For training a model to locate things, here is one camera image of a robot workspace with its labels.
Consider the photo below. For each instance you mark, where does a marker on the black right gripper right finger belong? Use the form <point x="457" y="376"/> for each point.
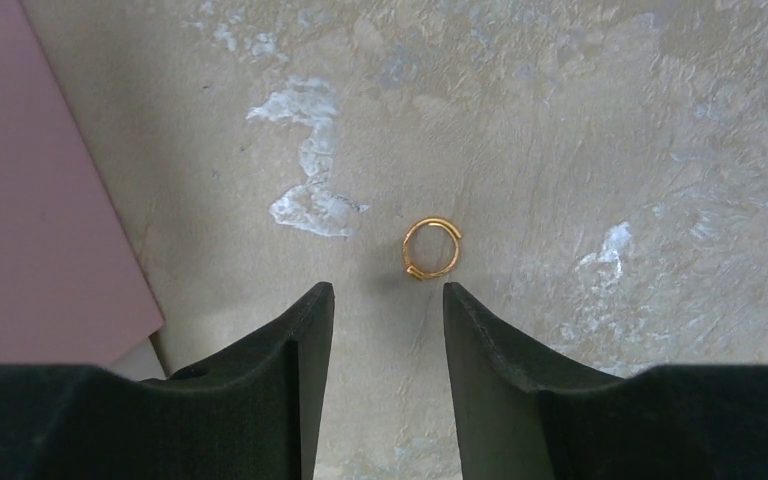
<point x="525" y="411"/>

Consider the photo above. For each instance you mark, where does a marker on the pink jewelry box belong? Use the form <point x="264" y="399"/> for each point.
<point x="71" y="289"/>

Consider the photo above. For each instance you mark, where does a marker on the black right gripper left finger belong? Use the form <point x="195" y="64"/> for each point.
<point x="250" y="411"/>

